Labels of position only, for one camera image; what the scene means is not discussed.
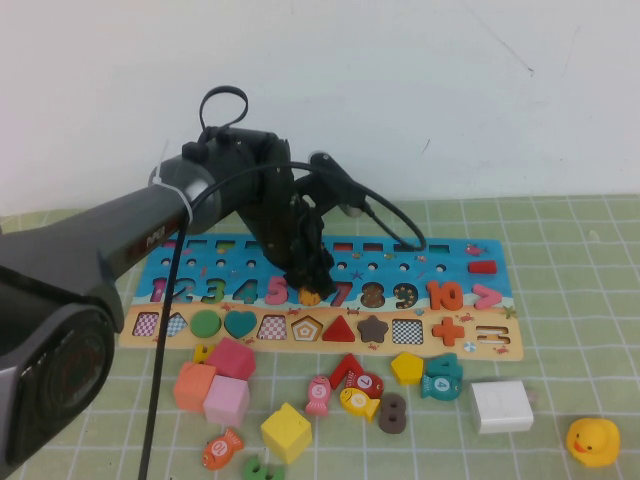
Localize green circle piece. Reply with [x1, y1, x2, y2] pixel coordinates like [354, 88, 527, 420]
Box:
[189, 310, 223, 339]

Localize yellow rubber duck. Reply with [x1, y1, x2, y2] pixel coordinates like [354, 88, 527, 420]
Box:
[564, 417, 621, 469]

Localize orange fish numbered ten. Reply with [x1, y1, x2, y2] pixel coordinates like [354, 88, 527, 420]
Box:
[202, 428, 245, 471]

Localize pink number five piece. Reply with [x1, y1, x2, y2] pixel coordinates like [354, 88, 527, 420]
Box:
[264, 275, 291, 306]

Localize white zip tie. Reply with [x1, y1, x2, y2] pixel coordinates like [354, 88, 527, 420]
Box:
[148, 142, 194, 224]

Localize teal number four piece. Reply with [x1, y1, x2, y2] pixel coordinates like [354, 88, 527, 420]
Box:
[424, 352, 464, 381]

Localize orange number ten piece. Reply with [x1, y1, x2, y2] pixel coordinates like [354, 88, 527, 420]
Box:
[426, 280, 465, 312]

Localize brown star piece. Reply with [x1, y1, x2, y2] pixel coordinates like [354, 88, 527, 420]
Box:
[356, 314, 390, 345]

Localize orange plus sign piece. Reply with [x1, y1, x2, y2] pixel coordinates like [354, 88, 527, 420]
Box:
[430, 317, 466, 347]

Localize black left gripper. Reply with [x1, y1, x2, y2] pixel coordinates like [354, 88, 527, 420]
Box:
[239, 169, 341, 304]

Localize pink greater-than sign piece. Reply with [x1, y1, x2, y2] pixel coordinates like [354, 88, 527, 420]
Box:
[472, 283, 503, 309]

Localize colourful number shape puzzle board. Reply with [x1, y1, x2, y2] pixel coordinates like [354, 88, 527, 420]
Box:
[118, 234, 525, 362]

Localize black round camera cable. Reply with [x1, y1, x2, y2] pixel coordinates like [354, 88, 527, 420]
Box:
[137, 159, 429, 480]

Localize magenta wooden cube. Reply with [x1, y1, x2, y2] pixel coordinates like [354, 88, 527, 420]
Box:
[205, 337, 257, 381]

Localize orange wooden cube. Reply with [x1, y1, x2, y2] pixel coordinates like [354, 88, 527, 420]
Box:
[172, 361, 217, 413]

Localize yellow pentagon piece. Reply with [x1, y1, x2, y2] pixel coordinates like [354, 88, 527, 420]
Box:
[389, 351, 425, 386]

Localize teal fish numbered four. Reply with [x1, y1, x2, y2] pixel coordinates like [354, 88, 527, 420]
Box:
[418, 373, 462, 401]

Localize yellow fish numbered six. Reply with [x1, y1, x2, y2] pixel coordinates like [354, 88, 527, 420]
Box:
[339, 387, 381, 422]

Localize white rectangular block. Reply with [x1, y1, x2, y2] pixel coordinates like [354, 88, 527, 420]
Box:
[468, 380, 535, 435]

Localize green number three piece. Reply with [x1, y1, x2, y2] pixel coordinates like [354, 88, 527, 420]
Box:
[201, 277, 226, 305]

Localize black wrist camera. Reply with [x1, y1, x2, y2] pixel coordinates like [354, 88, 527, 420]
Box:
[292, 149, 381, 220]

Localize teal heart piece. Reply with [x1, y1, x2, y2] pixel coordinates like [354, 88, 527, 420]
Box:
[223, 310, 259, 340]

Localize black flat cable loop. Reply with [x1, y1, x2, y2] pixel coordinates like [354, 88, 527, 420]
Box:
[198, 85, 250, 134]

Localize brown number eight piece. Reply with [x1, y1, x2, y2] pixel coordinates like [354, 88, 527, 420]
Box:
[378, 392, 408, 435]

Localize green checked tablecloth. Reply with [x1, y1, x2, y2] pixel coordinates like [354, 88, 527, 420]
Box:
[0, 194, 640, 480]

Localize light pink wooden cube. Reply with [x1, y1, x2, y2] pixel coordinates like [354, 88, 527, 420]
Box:
[202, 374, 251, 429]

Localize pink fish numbered five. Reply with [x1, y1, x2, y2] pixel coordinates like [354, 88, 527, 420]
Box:
[304, 375, 331, 417]

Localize red fish numbered seven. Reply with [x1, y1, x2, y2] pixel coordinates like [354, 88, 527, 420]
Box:
[349, 372, 385, 399]

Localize red triangle piece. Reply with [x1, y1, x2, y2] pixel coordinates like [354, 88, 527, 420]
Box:
[321, 315, 356, 344]

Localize red number seven piece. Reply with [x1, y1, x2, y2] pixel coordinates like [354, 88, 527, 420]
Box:
[328, 353, 369, 391]

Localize yellow wooden cube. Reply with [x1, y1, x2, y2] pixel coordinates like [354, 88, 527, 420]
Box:
[259, 402, 313, 465]

